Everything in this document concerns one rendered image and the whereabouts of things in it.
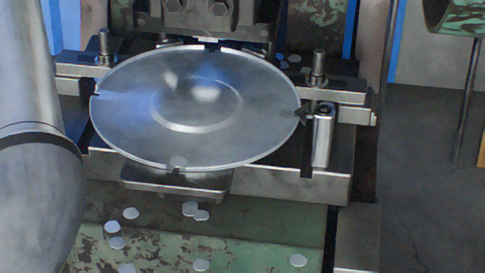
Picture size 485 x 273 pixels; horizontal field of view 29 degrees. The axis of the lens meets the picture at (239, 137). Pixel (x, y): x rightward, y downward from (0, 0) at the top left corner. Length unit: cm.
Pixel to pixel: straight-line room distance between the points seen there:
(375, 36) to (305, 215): 41
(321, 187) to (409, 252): 93
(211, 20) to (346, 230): 35
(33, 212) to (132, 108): 56
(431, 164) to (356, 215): 117
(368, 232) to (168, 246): 28
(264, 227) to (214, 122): 17
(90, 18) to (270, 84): 45
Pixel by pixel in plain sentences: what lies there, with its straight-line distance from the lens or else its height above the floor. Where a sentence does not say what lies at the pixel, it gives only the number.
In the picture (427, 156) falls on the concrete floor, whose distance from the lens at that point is 254.
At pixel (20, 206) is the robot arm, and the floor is 104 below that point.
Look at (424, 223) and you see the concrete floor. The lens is 234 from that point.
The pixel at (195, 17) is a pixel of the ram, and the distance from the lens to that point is 125.
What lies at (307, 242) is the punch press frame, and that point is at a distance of 131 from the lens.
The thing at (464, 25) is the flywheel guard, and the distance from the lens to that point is 104.
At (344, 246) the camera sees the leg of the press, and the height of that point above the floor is 64.
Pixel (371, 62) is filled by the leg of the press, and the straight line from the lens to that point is 164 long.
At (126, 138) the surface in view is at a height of 78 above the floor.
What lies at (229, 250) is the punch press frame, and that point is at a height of 62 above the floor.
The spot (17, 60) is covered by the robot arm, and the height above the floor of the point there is 106.
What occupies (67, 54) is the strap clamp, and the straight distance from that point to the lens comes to 148.
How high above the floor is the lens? 155
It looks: 38 degrees down
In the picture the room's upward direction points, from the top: 2 degrees clockwise
